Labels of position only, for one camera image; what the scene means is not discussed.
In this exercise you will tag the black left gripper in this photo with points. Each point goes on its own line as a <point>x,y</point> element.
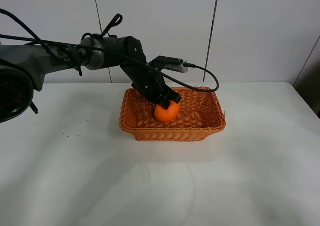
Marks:
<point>153,87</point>

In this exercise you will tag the orange with stem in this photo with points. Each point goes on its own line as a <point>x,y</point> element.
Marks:
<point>167,115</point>

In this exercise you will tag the orange wicker basket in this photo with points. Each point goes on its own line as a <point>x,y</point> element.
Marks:
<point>200,116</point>

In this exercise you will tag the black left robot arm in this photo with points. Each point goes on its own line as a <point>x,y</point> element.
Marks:
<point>23,69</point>

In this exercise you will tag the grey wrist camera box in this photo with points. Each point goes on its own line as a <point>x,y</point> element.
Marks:
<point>169,63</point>

